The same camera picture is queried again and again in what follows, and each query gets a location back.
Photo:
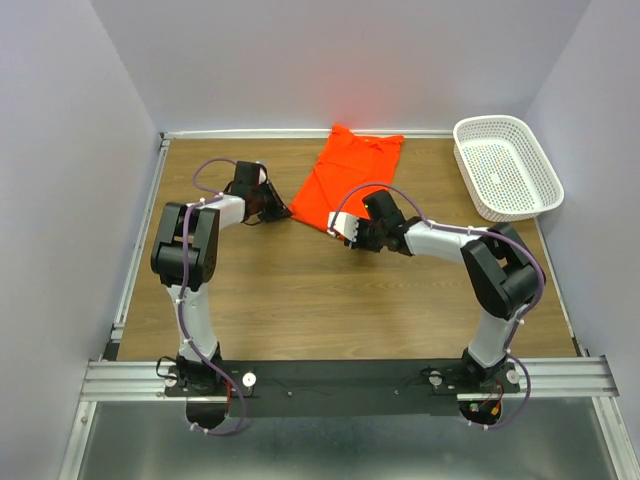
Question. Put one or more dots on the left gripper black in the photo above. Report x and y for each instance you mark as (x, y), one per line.
(278, 210)

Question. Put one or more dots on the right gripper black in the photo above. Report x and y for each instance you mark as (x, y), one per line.
(358, 243)

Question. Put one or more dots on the orange t shirt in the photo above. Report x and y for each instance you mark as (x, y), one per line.
(346, 162)

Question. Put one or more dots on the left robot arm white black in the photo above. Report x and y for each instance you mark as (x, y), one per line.
(184, 257)

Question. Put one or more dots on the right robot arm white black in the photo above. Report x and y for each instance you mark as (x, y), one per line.
(505, 276)

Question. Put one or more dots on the white perforated plastic basket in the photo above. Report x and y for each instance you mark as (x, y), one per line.
(504, 168)

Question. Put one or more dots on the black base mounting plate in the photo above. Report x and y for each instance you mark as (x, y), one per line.
(226, 393)

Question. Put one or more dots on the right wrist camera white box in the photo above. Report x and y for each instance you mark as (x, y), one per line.
(344, 226)

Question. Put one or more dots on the aluminium frame rail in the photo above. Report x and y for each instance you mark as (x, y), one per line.
(113, 381)

